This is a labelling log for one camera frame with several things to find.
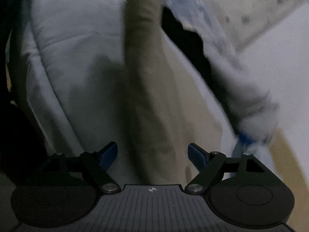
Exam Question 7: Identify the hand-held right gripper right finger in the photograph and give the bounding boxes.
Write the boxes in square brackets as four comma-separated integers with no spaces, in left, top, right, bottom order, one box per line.
[185,143,269,194]

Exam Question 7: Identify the beige garment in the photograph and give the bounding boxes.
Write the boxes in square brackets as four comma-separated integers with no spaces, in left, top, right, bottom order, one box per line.
[122,0,225,185]

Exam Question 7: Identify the wooden bed frame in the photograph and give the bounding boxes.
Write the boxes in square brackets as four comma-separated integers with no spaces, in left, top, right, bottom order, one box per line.
[268,128,309,189]

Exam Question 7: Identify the pale printed bed sheet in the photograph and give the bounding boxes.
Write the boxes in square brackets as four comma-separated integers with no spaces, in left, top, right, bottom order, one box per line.
[22,0,136,174]

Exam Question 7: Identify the pale spotted fabric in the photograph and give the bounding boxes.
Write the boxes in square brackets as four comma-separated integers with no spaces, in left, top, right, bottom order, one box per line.
[193,0,307,52]

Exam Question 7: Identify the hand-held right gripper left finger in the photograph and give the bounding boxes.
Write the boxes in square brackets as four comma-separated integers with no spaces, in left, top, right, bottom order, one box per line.
[40,142,121,194]

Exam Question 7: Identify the black garment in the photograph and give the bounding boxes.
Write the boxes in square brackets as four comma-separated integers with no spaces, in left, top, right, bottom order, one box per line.
[160,6,239,136]

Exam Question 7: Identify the light blue printed duvet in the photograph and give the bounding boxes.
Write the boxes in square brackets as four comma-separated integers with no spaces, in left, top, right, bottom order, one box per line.
[162,0,280,150]

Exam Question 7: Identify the blue cloth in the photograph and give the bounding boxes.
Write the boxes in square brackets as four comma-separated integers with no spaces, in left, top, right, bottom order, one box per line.
[232,130,259,160]

